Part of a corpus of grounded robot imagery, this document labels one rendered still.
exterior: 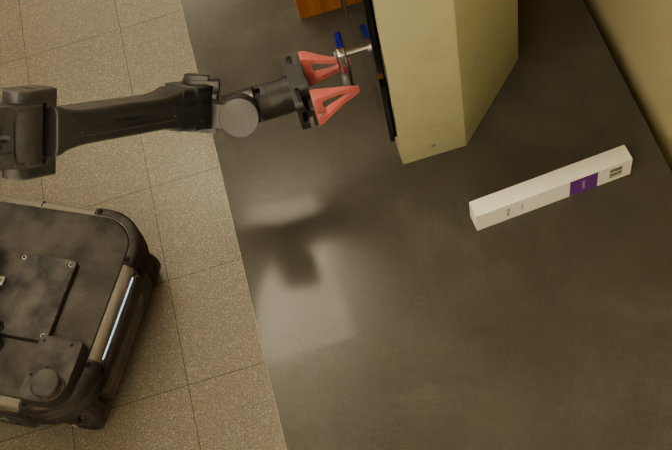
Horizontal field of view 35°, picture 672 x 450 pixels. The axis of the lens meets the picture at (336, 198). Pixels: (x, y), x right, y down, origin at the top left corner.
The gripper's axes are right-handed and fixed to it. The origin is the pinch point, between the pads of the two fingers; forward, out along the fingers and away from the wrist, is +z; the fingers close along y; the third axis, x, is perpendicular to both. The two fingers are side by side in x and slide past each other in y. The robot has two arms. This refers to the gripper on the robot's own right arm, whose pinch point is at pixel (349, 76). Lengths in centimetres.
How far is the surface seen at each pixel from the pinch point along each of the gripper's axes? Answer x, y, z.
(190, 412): 114, 3, -58
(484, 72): 9.8, 0.7, 21.2
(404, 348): 20.8, -36.5, -3.7
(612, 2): 17, 13, 48
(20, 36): 113, 141, -91
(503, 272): 21.0, -28.9, 14.4
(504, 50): 12.5, 5.9, 26.1
